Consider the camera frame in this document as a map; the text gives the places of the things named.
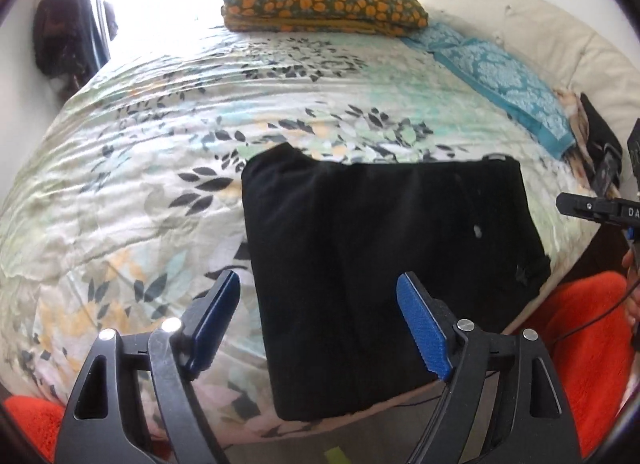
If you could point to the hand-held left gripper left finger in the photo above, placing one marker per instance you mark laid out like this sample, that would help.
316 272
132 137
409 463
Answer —
215 331

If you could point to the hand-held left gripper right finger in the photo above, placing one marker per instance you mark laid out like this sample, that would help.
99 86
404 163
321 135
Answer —
425 331

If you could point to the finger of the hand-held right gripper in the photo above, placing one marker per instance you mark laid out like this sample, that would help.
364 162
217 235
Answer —
595 208
609 171

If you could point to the black pants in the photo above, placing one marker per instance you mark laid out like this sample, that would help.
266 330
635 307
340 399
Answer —
375 254

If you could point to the person's right hand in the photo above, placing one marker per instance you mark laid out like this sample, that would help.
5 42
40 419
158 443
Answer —
633 306

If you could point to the black cloth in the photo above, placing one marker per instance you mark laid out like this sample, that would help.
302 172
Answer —
597 124

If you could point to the beige patterned cloth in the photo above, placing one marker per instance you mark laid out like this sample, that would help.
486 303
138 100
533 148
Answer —
570 111

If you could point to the teal patterned pillow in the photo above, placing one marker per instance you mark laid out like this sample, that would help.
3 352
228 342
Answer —
500 74

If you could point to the yellow-green tape strip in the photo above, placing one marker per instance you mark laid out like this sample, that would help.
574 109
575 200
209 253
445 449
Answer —
337 455

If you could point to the cream padded headboard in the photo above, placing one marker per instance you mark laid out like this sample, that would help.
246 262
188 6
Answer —
525 19

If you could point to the floral bed sheet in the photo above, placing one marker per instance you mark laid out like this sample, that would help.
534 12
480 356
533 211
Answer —
125 169

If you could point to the small dark hanging cloth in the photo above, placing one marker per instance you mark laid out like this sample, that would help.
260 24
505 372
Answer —
110 19

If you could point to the dark hanging clothes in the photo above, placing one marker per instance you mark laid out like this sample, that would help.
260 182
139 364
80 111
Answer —
62 19

